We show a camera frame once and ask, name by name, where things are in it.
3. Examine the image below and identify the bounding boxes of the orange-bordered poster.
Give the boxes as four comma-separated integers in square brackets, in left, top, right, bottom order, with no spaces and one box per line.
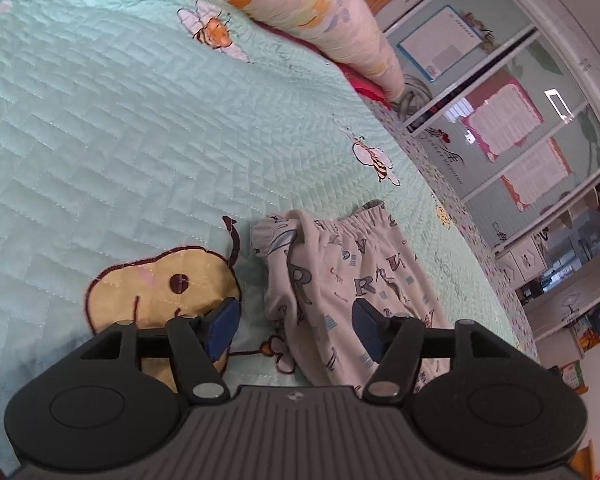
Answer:
[500,138,572,212]

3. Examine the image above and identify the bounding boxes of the green quilted bedspread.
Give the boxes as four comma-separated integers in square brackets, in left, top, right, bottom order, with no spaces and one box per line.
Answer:
[0,0,539,477]

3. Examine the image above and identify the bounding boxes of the dotted patterned bed sheet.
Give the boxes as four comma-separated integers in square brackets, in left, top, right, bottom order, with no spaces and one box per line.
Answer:
[365,95,542,362]

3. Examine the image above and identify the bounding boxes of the floral rolled duvet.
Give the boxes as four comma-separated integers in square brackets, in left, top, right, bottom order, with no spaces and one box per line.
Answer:
[15,0,407,102]

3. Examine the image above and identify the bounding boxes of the white drawer cabinet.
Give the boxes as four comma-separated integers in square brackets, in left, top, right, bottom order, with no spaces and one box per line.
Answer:
[495,235,552,297]

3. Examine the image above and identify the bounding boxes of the sliding-door wardrobe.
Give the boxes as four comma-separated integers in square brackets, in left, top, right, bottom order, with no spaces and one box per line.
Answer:
[380,0,600,261]

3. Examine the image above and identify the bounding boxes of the pink-bordered poster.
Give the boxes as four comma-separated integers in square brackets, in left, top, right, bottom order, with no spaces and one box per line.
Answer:
[461,82,544,163]

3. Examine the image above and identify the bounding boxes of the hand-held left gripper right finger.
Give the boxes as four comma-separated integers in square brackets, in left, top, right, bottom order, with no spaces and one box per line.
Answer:
[352,297,514,404]

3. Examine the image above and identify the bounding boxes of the letter-print pajama pants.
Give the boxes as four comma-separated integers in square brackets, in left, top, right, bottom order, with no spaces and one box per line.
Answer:
[250,200,453,397]

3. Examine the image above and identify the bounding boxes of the electric fan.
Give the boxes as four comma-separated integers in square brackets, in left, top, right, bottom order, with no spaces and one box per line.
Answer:
[392,74,432,124]

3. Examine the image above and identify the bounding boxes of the blue-bordered poster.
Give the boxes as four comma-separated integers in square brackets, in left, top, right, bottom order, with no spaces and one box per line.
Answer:
[396,6,484,83]

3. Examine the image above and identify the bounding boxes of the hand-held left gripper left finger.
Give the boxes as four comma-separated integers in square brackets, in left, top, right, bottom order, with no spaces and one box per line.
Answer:
[79,297,242,405]

